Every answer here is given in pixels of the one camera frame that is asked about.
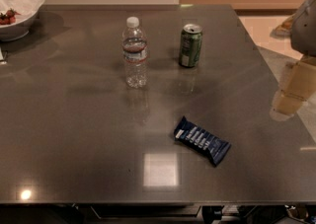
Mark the white bowl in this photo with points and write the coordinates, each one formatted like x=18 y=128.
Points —
x=19 y=29

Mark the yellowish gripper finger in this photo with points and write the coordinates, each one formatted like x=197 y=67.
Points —
x=296 y=85

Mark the red strawberries in bowl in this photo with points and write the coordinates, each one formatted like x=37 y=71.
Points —
x=9 y=17

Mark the green soda can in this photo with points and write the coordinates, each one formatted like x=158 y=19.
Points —
x=191 y=39

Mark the clear plastic water bottle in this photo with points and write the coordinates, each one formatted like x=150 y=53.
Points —
x=135 y=53

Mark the blue rxbar wrapper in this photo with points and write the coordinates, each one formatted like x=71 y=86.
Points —
x=201 y=140

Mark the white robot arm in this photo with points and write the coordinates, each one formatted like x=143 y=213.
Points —
x=303 y=30

